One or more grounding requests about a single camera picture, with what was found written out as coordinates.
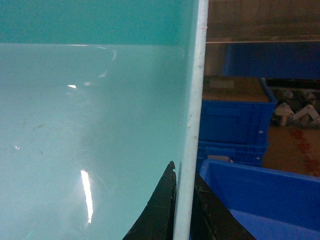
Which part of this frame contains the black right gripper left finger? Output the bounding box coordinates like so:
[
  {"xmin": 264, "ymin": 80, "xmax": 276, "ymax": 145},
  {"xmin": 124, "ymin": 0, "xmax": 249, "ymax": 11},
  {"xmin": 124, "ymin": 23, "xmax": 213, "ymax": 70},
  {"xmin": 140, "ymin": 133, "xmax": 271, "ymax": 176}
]
[{"xmin": 124, "ymin": 161, "xmax": 177, "ymax": 240}]

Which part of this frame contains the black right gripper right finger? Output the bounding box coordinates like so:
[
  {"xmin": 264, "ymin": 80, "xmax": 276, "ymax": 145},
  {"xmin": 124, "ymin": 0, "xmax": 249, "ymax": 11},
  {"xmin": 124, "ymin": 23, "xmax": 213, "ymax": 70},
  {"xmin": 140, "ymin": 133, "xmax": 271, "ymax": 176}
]
[{"xmin": 189, "ymin": 173, "xmax": 255, "ymax": 240}]

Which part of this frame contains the turquoise plastic tray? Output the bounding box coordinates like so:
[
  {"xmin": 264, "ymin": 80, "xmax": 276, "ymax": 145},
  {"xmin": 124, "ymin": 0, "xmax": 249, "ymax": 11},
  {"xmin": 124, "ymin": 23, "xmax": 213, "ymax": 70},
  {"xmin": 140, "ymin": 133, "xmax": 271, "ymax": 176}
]
[{"xmin": 0, "ymin": 0, "xmax": 209, "ymax": 240}]

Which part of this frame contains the large blue plastic bin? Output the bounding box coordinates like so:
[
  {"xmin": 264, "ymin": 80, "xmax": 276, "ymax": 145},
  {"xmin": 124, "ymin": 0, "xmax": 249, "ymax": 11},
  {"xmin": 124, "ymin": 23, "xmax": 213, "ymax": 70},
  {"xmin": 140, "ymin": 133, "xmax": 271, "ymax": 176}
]
[{"xmin": 196, "ymin": 159, "xmax": 320, "ymax": 240}]

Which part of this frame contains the brown cardboard box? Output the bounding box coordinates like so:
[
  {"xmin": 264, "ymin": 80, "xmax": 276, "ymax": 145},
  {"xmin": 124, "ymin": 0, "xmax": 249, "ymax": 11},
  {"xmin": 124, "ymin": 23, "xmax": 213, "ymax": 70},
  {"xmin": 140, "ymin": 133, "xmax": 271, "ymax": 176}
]
[{"xmin": 262, "ymin": 126, "xmax": 320, "ymax": 177}]

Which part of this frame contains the blue stacked crate with cardboard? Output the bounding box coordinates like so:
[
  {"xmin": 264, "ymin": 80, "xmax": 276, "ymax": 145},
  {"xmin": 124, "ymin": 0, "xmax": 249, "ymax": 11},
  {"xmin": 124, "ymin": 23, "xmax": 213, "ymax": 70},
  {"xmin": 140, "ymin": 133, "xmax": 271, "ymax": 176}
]
[{"xmin": 199, "ymin": 75, "xmax": 278, "ymax": 145}]

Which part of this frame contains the expandable roller conveyor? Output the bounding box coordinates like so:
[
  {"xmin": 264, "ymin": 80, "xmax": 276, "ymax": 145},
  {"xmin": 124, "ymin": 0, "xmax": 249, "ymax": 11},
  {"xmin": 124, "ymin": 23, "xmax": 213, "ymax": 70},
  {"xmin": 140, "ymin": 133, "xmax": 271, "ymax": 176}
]
[{"xmin": 265, "ymin": 78, "xmax": 320, "ymax": 130}]

